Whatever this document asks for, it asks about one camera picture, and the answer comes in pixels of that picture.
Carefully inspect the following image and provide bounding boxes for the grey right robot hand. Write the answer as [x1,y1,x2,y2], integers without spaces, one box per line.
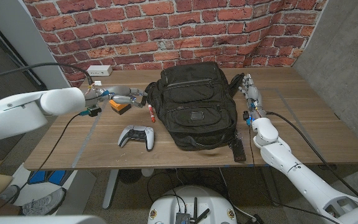
[238,73,265,111]

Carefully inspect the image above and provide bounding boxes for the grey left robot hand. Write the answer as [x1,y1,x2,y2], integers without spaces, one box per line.
[99,85,149,109]

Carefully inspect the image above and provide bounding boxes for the white black game controller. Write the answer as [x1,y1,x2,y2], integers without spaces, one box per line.
[117,124,155,152]

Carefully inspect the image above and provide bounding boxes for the black backpack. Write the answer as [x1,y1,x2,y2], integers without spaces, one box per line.
[144,61,247,163]

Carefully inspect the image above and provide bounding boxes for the orange black button block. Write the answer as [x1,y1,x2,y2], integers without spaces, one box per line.
[109,98,132,116]

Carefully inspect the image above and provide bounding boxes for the red marker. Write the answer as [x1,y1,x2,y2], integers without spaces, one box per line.
[147,104,157,123]

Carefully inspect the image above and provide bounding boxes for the white power strip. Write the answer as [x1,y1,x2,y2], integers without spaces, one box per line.
[86,65,113,77]

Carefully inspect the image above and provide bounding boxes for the grey tape strip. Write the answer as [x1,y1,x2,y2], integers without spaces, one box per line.
[71,101,107,169]
[270,88,328,163]

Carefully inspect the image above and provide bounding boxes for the brick print backdrop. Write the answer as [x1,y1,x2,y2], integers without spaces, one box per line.
[23,0,328,88]

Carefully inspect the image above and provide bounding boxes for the black round floor base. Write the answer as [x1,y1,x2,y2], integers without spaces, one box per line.
[118,169,142,185]

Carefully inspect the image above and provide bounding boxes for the white table leg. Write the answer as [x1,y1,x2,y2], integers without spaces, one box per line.
[101,169,120,210]

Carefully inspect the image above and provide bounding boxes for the white floor platform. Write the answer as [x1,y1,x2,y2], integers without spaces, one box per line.
[11,163,98,216]

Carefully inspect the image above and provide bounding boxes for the blue foot pedal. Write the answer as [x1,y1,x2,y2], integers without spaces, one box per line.
[27,169,67,187]

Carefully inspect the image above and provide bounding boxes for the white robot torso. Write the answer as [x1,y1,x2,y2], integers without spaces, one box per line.
[147,185,238,224]

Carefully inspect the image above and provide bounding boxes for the grey sneaker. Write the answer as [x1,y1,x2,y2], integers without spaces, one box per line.
[22,187,67,216]
[0,184,21,203]

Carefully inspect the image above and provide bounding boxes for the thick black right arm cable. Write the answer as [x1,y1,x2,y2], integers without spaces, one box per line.
[265,111,358,200]

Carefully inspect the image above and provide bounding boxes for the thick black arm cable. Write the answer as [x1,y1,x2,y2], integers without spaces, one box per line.
[0,62,94,86]
[265,111,358,200]

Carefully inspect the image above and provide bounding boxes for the thin black cable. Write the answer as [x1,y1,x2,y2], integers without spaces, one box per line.
[0,112,83,216]

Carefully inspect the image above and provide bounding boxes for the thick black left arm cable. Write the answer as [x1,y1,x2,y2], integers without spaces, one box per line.
[0,62,94,86]

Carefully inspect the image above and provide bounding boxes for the black cables under table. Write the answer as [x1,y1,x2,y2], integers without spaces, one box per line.
[147,169,229,206]

